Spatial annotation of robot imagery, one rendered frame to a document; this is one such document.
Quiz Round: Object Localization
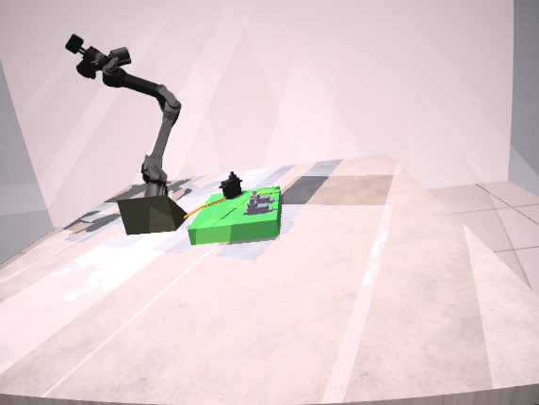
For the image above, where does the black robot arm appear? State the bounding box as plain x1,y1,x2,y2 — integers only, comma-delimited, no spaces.
76,47,181,197

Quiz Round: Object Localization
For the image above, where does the green flat deck plate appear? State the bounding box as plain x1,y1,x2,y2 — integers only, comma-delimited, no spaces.
188,186,282,246

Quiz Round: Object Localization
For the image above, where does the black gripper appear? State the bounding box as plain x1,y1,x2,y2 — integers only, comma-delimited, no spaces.
65,34,101,63

